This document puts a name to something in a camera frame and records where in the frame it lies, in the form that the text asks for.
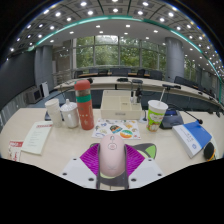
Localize black console with gooseneck microphone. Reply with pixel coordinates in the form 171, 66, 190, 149
159, 102, 204, 130

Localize red white fan-print magazine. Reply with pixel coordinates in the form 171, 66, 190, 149
7, 139, 25, 163

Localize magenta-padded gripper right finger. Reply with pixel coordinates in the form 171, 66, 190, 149
123, 143, 165, 190

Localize dark office chairs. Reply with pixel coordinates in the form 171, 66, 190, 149
73, 67, 218, 98

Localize pink computer mouse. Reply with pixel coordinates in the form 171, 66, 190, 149
98, 133, 127, 178

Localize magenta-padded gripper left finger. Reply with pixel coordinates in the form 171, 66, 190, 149
60, 143, 101, 190

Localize long curved conference desk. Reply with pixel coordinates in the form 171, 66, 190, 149
53, 75, 224, 111

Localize ceiling lights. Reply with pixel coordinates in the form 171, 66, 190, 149
9, 0, 224, 73

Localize black yellow handheld microphone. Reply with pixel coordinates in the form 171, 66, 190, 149
203, 141, 218, 162

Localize colourful sticker sheet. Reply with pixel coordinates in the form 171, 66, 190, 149
91, 118, 142, 140

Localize green printed cup with straw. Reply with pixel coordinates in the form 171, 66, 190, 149
146, 87, 169, 133

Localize white booklet with red heading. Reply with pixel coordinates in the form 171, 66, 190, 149
21, 120, 54, 156

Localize blue and white book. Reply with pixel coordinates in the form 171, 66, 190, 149
171, 120, 213, 159

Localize cream divided box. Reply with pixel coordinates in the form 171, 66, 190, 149
100, 89, 144, 121

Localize white lidded mug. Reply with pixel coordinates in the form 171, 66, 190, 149
59, 98, 80, 129

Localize red bottle with green band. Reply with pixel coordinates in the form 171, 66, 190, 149
73, 79, 95, 131

